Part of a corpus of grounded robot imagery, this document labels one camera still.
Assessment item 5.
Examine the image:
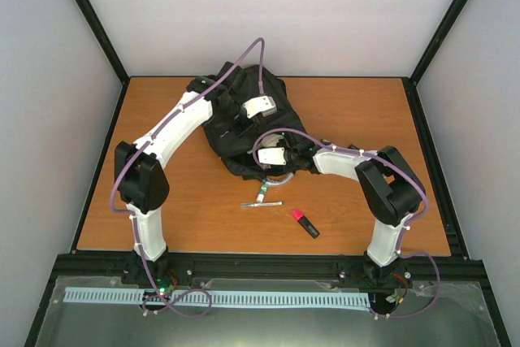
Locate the black student bag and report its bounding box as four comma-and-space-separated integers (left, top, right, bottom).
202, 65, 317, 181

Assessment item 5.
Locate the silver pen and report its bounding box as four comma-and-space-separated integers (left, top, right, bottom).
240, 201, 284, 208

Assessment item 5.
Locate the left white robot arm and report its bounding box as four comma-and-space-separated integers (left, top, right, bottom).
109, 77, 250, 262

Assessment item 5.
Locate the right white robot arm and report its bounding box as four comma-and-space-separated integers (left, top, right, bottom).
284, 143, 428, 285

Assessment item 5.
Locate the white green glue stick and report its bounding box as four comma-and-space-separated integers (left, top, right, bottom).
256, 181, 269, 203

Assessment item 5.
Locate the pink black highlighter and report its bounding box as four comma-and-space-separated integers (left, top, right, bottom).
292, 209, 320, 239

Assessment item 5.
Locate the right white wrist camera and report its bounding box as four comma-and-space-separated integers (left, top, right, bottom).
258, 147, 287, 166

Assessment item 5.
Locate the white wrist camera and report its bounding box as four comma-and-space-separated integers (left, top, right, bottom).
258, 147, 287, 166
243, 95, 277, 119

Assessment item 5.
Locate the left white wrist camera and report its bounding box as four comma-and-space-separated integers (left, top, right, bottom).
243, 95, 277, 119

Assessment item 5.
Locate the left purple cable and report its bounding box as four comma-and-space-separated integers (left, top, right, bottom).
110, 37, 269, 318

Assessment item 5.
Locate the purple cable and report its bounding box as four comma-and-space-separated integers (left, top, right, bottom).
110, 37, 269, 318
252, 127, 441, 319

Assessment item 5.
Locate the light blue cable duct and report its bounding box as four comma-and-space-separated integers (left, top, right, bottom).
63, 287, 370, 310

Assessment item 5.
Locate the right black corner post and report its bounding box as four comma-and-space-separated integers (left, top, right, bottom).
409, 0, 495, 84

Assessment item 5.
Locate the black corner post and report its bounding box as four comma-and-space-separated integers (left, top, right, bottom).
50, 0, 131, 84
409, 0, 495, 84

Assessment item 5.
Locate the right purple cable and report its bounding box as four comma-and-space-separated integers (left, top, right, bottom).
252, 127, 441, 319

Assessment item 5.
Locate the left black corner post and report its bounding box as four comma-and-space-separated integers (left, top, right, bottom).
50, 0, 131, 84

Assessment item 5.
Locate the black aluminium frame rail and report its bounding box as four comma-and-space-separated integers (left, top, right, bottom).
52, 252, 487, 283

